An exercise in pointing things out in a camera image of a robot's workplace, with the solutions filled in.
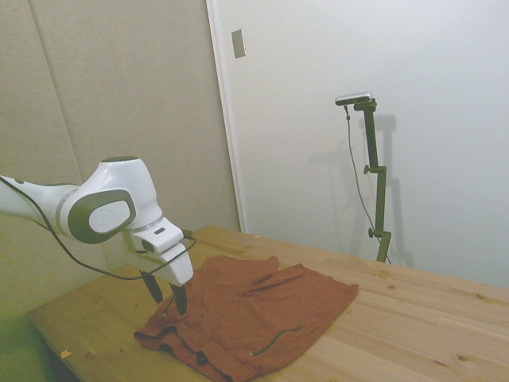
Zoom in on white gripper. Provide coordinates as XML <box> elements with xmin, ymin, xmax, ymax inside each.
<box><xmin>134</xmin><ymin>242</ymin><xmax>195</xmax><ymax>318</ymax></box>

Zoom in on grey wall switch plate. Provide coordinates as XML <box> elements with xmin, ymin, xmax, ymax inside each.
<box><xmin>231</xmin><ymin>28</ymin><xmax>248</xmax><ymax>60</ymax></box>

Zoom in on dark green camera stand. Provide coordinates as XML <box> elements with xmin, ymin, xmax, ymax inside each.
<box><xmin>353</xmin><ymin>99</ymin><xmax>393</xmax><ymax>263</ymax></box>

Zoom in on rust red shorts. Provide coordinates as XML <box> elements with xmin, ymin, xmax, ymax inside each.
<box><xmin>133</xmin><ymin>254</ymin><xmax>359</xmax><ymax>382</ymax></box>

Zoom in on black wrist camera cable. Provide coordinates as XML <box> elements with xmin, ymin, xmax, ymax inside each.
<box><xmin>0</xmin><ymin>174</ymin><xmax>198</xmax><ymax>282</ymax></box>

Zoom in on white door frame trim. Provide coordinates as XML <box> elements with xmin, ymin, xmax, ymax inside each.
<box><xmin>205</xmin><ymin>0</ymin><xmax>248</xmax><ymax>234</ymax></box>

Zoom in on grey camera on stand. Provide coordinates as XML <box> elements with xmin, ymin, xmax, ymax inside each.
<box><xmin>335</xmin><ymin>92</ymin><xmax>375</xmax><ymax>107</ymax></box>

